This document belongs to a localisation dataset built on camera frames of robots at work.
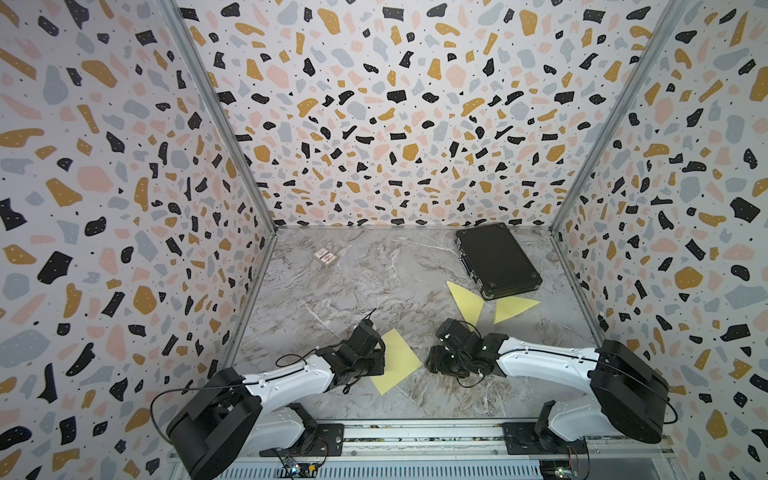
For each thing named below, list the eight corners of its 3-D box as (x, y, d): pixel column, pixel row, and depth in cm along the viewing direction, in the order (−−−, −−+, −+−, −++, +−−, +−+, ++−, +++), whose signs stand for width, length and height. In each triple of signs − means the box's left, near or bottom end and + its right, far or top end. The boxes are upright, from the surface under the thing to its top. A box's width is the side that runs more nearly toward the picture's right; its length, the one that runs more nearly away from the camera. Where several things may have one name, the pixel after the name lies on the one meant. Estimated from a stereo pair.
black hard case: (482, 302, 101) (486, 294, 97) (451, 240, 120) (453, 231, 116) (539, 288, 105) (545, 280, 101) (500, 230, 124) (504, 221, 120)
